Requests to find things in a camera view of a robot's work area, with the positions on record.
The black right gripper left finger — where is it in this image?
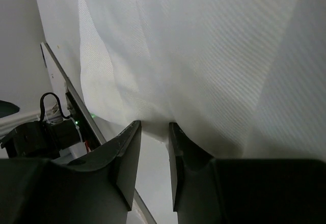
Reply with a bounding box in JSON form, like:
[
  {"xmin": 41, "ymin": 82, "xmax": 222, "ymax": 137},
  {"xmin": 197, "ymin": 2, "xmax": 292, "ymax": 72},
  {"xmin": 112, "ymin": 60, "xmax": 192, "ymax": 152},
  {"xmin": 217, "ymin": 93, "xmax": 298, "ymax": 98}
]
[{"xmin": 1, "ymin": 121, "xmax": 142, "ymax": 223}]

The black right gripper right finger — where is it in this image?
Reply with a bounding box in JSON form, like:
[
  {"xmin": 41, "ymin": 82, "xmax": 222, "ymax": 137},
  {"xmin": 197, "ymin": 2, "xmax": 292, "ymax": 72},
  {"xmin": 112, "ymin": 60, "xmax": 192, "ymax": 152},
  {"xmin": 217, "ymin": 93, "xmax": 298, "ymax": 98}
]
[{"xmin": 169, "ymin": 123, "xmax": 325, "ymax": 223}]

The white pleated skirt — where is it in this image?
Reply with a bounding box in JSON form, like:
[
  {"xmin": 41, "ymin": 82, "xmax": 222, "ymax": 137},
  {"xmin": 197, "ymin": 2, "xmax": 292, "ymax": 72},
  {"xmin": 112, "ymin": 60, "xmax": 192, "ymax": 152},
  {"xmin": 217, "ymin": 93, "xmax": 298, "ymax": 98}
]
[{"xmin": 37, "ymin": 0, "xmax": 325, "ymax": 160}]

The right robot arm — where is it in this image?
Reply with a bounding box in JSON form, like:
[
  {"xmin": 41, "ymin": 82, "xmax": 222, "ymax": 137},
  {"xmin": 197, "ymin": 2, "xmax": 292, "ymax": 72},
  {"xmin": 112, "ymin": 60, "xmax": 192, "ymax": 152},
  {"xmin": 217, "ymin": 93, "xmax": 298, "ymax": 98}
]
[{"xmin": 1, "ymin": 114, "xmax": 325, "ymax": 223}]

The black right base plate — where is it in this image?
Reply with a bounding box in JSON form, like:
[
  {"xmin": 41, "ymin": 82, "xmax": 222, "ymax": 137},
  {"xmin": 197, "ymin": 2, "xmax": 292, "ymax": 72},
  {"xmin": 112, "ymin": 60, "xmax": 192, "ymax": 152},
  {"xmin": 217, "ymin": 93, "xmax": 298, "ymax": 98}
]
[{"xmin": 65, "ymin": 92, "xmax": 100, "ymax": 153}]

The aluminium table edge rail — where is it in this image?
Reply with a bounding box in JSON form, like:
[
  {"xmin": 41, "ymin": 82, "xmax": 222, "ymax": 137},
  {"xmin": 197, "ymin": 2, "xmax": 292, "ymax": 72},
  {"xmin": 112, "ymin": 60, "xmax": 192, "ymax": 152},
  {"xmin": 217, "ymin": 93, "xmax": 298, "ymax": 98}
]
[{"xmin": 41, "ymin": 43, "xmax": 156, "ymax": 223}]

